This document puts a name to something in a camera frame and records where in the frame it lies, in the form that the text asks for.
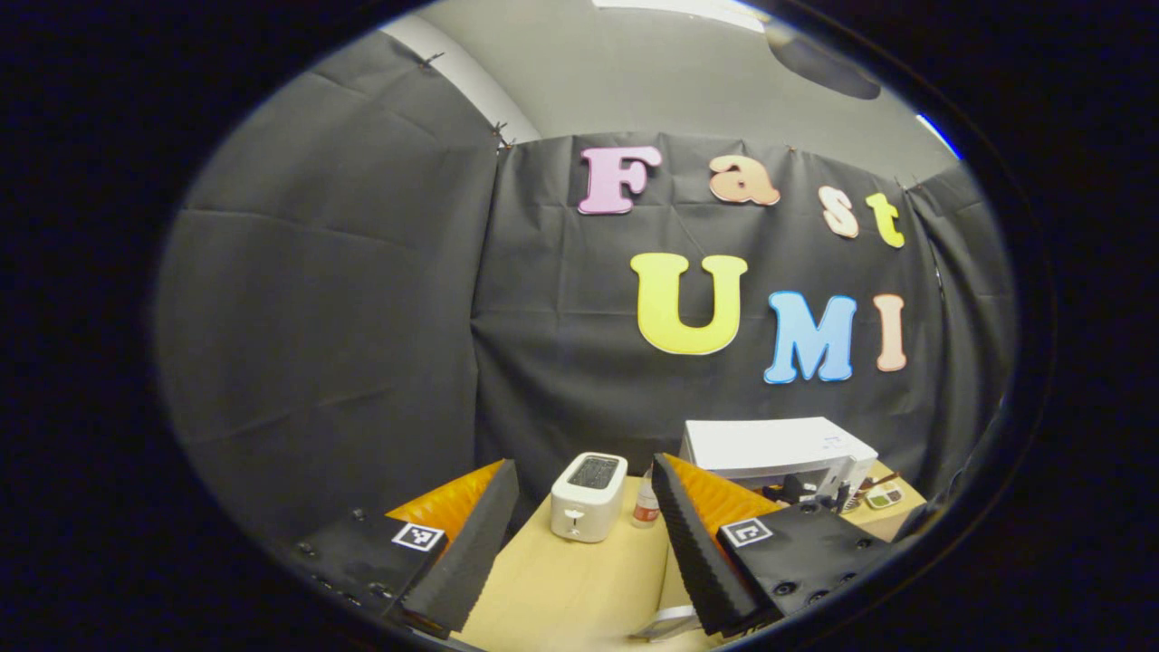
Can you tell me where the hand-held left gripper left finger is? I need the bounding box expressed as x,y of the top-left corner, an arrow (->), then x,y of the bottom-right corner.
290,458 -> 521,635

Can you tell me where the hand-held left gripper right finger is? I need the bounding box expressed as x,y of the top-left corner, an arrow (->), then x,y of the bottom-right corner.
650,453 -> 897,637

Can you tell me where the white microwave oven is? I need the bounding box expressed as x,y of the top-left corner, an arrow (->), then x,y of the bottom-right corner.
629,417 -> 879,642

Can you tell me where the small bottle with red label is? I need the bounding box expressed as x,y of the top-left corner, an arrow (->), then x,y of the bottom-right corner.
631,464 -> 662,529

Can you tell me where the white toaster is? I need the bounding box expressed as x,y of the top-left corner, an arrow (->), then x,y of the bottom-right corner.
550,452 -> 629,544

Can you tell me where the black backdrop cloth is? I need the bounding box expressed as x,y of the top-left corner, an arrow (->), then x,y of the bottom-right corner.
154,32 -> 1020,553

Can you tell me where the large ceiling light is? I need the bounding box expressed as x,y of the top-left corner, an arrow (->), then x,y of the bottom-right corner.
593,0 -> 771,33

